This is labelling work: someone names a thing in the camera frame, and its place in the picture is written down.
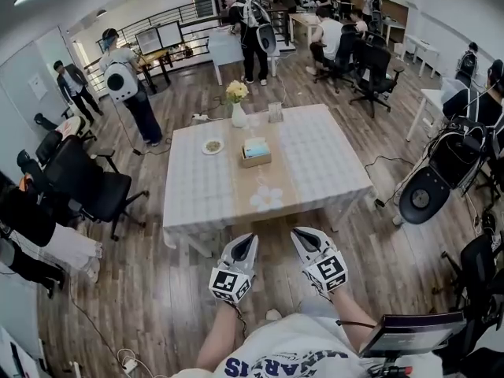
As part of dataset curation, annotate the beige flower-print table runner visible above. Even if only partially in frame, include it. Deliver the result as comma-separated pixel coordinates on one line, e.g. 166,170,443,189
229,116,305,234

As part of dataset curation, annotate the white wall notice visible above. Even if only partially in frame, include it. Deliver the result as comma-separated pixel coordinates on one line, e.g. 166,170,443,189
28,72,49,102

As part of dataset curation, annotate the person's right forearm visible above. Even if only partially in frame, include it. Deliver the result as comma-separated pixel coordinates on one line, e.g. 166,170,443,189
325,287,380,360

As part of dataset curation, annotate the grey pod backpack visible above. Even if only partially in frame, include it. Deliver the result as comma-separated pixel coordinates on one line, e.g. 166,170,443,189
238,0,276,54

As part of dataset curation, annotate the black chest-mounted screen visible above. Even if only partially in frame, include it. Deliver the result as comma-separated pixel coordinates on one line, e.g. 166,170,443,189
358,311,465,360

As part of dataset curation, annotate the white charger with cable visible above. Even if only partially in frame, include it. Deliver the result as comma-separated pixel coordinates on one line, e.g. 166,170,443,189
117,348,139,373

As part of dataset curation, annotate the light wooden-top desk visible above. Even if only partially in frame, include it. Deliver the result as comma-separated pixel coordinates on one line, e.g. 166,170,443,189
289,13,322,46

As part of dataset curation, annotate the white plate of snacks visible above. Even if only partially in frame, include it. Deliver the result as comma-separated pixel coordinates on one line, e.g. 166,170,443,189
201,138,225,156

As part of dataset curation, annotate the black red-tipped mount handle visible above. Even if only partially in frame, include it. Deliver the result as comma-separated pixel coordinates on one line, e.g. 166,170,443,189
365,358,414,378

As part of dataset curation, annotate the black bag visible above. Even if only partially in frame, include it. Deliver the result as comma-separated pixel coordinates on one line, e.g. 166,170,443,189
33,112,60,132

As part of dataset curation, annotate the black metal railing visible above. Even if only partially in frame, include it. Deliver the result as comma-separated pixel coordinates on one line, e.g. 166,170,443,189
84,0,291,90

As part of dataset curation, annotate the table with checked tablecloth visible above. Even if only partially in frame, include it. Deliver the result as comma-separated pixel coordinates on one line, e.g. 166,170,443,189
162,103,377,259

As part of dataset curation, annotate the white blue tissue pack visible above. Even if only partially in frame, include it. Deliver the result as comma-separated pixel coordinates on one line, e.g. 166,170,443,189
243,136,271,159

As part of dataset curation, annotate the person's left forearm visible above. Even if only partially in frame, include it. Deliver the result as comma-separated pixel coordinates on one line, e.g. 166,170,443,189
195,291,254,370

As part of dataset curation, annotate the black cable with adapter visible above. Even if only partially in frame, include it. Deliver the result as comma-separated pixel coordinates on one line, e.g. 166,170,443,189
364,154,418,208

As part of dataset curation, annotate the wooden tissue box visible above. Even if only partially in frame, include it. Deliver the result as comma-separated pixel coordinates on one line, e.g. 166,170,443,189
239,142,273,169

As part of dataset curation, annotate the white vase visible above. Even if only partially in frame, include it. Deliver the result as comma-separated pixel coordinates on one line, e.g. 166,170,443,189
231,101,248,128

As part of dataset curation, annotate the white desk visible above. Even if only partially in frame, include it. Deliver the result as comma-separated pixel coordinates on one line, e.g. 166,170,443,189
405,33,442,79
405,87,450,141

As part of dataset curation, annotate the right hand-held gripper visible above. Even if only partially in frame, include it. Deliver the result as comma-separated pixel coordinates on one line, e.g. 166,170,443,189
291,227,350,293

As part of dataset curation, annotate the large black office chair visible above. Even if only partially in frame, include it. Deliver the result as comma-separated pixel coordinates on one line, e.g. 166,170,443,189
43,135,150,242
349,39,406,120

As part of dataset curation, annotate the white-screen monitor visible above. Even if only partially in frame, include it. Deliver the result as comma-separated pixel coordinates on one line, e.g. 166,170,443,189
156,20,183,50
135,28,161,56

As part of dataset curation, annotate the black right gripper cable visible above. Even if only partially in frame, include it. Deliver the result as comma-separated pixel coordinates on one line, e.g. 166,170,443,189
313,281,379,328

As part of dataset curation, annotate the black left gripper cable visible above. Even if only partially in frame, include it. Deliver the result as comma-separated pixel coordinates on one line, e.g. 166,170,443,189
232,304,248,337

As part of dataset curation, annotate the black mesh office chair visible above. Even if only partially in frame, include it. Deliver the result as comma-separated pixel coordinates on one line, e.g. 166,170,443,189
16,130,64,196

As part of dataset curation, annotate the white work table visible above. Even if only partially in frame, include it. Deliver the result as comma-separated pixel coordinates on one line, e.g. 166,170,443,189
207,28,283,86

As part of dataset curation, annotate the black white pod backpack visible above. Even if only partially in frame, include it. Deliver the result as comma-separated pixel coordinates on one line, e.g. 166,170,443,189
398,116,489,226

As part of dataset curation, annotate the black floor cable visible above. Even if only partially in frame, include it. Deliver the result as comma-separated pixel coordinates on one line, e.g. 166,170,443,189
132,92,229,157

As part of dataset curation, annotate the yellow flower bouquet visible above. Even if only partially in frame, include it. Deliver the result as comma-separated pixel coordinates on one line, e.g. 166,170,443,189
224,80,250,106

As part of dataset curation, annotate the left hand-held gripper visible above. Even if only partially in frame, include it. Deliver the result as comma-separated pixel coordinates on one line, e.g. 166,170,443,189
208,233,259,305

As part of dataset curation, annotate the person's white printed t-shirt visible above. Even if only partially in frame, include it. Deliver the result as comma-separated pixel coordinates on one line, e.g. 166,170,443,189
169,313,446,378

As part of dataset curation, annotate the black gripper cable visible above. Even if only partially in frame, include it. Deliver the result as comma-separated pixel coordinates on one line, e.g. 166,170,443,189
313,281,379,328
232,304,248,337

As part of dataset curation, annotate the white capsule backpack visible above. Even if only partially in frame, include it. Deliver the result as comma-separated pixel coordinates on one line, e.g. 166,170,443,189
104,61,135,102

